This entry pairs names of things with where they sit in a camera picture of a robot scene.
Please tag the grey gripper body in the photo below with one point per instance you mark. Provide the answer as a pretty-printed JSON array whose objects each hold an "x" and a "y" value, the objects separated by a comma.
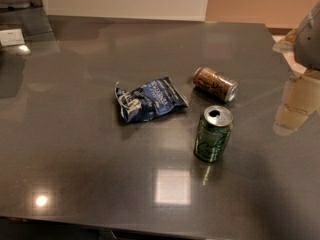
[{"x": 308, "y": 40}]

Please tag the orange soda can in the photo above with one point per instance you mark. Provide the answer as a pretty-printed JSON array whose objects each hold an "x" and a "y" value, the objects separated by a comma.
[{"x": 216, "y": 84}]

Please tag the green soda can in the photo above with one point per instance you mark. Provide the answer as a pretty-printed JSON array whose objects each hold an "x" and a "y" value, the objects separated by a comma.
[{"x": 213, "y": 132}]

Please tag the blue chip bag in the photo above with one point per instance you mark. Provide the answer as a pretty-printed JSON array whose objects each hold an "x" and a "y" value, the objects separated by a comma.
[{"x": 152, "y": 100}]

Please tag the white card on table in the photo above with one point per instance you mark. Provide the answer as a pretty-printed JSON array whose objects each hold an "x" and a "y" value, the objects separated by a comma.
[{"x": 11, "y": 37}]

